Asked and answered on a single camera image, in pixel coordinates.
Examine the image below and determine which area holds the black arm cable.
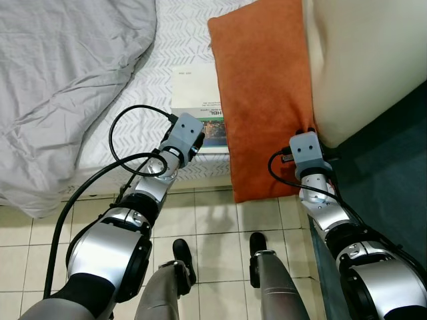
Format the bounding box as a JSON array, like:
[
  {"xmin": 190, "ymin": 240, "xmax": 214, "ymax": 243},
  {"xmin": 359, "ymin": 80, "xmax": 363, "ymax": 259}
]
[
  {"xmin": 43, "ymin": 104, "xmax": 181, "ymax": 299},
  {"xmin": 268, "ymin": 149, "xmax": 427, "ymax": 274}
]

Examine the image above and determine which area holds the grey robot left leg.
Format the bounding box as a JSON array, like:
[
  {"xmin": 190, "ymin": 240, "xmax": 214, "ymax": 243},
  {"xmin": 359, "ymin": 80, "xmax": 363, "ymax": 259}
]
[{"xmin": 133, "ymin": 238, "xmax": 198, "ymax": 320}]

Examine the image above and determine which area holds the pale book with green picture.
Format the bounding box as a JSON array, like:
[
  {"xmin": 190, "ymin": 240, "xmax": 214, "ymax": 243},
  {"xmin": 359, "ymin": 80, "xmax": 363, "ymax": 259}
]
[{"xmin": 169, "ymin": 64, "xmax": 232, "ymax": 156}]

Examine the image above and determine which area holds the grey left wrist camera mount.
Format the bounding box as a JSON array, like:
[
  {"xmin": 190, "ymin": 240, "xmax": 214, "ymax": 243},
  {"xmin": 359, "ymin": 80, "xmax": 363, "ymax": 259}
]
[{"xmin": 159, "ymin": 113, "xmax": 205, "ymax": 158}]

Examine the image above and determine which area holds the light grey blanket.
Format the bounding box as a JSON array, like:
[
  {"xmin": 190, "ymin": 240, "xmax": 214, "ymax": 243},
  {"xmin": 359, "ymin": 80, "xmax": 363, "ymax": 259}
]
[{"xmin": 0, "ymin": 0, "xmax": 158, "ymax": 220}]

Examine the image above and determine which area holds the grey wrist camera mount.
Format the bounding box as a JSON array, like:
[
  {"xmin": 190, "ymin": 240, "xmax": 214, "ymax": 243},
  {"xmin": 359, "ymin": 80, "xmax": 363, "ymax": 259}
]
[
  {"xmin": 288, "ymin": 131, "xmax": 326, "ymax": 167},
  {"xmin": 159, "ymin": 113, "xmax": 205, "ymax": 158}
]

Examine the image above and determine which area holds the orange pillow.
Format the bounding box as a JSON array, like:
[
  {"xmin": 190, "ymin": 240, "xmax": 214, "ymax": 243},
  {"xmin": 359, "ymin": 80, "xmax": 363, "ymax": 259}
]
[{"xmin": 207, "ymin": 0, "xmax": 335, "ymax": 205}]

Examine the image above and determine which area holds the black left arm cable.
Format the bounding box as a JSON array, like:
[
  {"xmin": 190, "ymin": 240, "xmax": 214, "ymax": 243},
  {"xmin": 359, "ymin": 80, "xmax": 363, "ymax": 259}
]
[{"xmin": 43, "ymin": 104, "xmax": 181, "ymax": 299}]

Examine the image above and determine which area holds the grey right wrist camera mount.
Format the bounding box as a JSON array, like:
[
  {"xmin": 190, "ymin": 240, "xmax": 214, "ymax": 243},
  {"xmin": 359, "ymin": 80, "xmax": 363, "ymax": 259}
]
[{"xmin": 288, "ymin": 131, "xmax": 326, "ymax": 167}]

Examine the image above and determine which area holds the bed with white patterned sheet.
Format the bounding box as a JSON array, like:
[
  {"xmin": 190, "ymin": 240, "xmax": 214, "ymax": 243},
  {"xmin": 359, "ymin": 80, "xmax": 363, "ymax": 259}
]
[{"xmin": 63, "ymin": 0, "xmax": 316, "ymax": 195}]

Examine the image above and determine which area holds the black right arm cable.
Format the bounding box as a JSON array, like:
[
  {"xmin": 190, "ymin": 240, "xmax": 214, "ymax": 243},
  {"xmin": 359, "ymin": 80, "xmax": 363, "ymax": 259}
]
[{"xmin": 268, "ymin": 149, "xmax": 427, "ymax": 274}]

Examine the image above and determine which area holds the cream padded wooden headboard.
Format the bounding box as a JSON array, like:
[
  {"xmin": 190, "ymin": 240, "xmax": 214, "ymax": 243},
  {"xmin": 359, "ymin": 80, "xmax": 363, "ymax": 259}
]
[{"xmin": 301, "ymin": 0, "xmax": 427, "ymax": 149}]

